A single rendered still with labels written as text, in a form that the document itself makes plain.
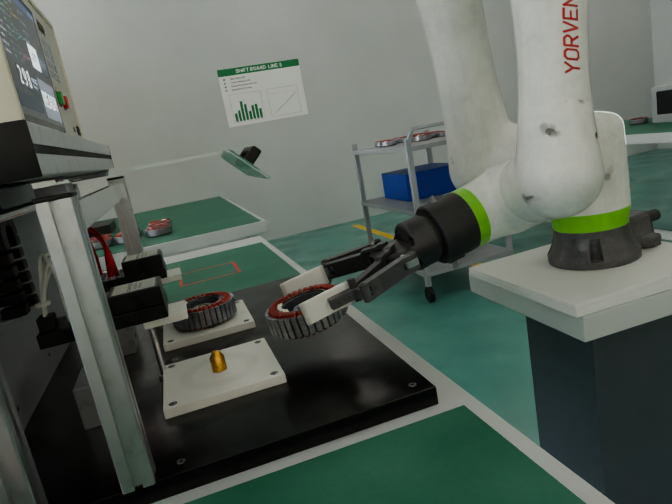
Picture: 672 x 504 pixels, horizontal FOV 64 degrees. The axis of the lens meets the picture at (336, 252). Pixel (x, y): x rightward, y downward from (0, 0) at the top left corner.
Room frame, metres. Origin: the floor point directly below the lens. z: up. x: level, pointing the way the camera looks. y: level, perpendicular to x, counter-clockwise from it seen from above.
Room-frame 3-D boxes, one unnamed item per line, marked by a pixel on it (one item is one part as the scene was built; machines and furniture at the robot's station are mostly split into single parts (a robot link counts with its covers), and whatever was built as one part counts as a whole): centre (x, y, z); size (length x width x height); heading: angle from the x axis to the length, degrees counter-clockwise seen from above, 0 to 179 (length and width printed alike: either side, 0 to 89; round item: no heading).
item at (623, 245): (0.92, -0.49, 0.80); 0.26 x 0.15 x 0.06; 113
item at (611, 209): (0.91, -0.43, 0.92); 0.16 x 0.13 x 0.19; 57
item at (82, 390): (0.64, 0.32, 0.80); 0.08 x 0.05 x 0.06; 16
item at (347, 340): (0.79, 0.23, 0.76); 0.64 x 0.47 x 0.02; 16
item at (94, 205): (0.77, 0.31, 1.03); 0.62 x 0.01 x 0.03; 16
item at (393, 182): (3.45, -0.65, 0.51); 1.01 x 0.60 x 1.01; 16
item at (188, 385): (0.68, 0.18, 0.78); 0.15 x 0.15 x 0.01; 16
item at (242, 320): (0.91, 0.25, 0.78); 0.15 x 0.15 x 0.01; 16
